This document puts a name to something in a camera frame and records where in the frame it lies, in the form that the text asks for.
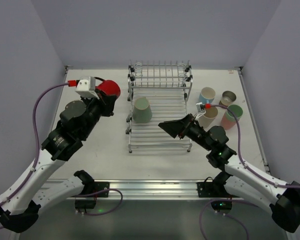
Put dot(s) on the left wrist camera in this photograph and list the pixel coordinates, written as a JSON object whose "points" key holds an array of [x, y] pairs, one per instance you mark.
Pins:
{"points": [[86, 87]]}

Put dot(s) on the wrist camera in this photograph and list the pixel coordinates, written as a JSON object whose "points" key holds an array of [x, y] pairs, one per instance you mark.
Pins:
{"points": [[86, 87], [201, 110]]}

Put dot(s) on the pink tumbler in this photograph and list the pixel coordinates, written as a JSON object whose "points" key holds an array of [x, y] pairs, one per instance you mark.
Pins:
{"points": [[227, 121]]}

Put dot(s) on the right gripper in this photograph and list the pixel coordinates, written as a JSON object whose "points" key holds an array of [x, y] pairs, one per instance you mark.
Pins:
{"points": [[184, 127]]}

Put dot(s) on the cream and brown cup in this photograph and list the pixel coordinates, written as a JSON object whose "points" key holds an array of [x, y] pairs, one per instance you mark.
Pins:
{"points": [[227, 98]]}

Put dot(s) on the beige tumbler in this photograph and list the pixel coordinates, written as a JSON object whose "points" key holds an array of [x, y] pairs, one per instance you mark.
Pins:
{"points": [[208, 117]]}

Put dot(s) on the red mug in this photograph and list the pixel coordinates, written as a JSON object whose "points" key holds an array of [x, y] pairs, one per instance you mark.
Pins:
{"points": [[108, 87]]}

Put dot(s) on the light green tumbler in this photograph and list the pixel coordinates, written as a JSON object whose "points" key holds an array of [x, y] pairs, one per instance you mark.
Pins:
{"points": [[234, 112]]}

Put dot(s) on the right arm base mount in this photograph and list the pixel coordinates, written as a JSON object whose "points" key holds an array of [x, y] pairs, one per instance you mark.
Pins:
{"points": [[215, 188]]}

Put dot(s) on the aluminium mounting rail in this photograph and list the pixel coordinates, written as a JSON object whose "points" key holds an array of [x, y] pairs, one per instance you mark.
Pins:
{"points": [[162, 190]]}

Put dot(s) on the sage green mug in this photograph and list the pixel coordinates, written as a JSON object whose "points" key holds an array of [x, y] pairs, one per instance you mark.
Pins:
{"points": [[142, 112]]}

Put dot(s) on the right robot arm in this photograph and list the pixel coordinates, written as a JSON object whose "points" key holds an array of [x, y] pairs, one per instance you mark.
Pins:
{"points": [[275, 196]]}

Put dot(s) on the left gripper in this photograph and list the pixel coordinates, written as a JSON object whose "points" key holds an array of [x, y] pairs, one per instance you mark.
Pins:
{"points": [[106, 100]]}

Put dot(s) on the silver wire dish rack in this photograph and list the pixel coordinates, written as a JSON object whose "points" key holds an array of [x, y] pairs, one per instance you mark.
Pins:
{"points": [[167, 87]]}

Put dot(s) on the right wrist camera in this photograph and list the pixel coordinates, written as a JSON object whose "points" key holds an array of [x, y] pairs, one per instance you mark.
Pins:
{"points": [[201, 110]]}

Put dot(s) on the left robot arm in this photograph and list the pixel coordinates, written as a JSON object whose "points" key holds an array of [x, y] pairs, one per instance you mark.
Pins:
{"points": [[23, 202]]}

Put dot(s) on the light blue mug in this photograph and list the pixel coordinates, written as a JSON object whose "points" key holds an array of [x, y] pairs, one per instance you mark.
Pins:
{"points": [[207, 95]]}

